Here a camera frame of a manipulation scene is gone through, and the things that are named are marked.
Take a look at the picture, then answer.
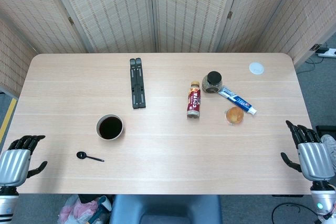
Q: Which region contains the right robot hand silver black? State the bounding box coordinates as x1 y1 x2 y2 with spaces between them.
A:
280 120 336 182

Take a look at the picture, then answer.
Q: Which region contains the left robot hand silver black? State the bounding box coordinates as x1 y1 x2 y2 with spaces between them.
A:
0 134 48 187

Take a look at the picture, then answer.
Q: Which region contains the small black spoon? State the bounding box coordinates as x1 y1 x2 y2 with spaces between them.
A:
76 151 105 163

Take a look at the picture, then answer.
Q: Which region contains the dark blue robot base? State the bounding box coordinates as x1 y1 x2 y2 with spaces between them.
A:
109 194 223 224

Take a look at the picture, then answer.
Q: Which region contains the cup of dark coffee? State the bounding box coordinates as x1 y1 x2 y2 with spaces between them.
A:
96 114 124 141

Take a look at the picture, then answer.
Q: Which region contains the red Costa coffee bottle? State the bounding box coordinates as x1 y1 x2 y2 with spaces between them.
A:
186 81 202 120

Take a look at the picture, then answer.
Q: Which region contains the grey mesh shoe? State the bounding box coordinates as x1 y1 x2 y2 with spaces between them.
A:
320 134 336 168

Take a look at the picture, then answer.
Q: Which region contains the black floor object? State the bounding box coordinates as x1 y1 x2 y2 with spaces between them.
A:
314 125 336 137

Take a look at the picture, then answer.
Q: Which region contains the clear bag with pink contents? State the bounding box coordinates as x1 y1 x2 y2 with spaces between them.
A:
58 195 112 224

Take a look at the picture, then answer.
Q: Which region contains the orange fruit jelly cup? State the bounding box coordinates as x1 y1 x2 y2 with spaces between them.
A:
224 106 245 126

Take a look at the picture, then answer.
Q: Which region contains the blue white toothpaste tube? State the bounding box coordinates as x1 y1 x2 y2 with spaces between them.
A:
218 85 258 115

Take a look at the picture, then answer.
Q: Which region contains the blue white spray bottle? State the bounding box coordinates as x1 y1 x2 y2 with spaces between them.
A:
97 196 113 212

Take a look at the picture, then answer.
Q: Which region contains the white power strip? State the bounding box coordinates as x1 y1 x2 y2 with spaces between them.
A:
316 47 336 58

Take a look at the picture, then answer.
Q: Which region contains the glass jar black lid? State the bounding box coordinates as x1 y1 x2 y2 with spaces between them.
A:
202 71 223 94

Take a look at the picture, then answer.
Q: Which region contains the black folded laptop stand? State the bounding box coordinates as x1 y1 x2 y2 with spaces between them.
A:
129 57 146 110

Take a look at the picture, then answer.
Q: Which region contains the woven folding screen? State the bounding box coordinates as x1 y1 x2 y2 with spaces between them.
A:
0 0 336 98

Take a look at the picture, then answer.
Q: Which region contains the black floor cable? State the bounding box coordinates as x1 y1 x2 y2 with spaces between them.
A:
271 202 320 224

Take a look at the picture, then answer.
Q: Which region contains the white round cable grommet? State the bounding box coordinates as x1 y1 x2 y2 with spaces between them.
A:
248 61 265 76

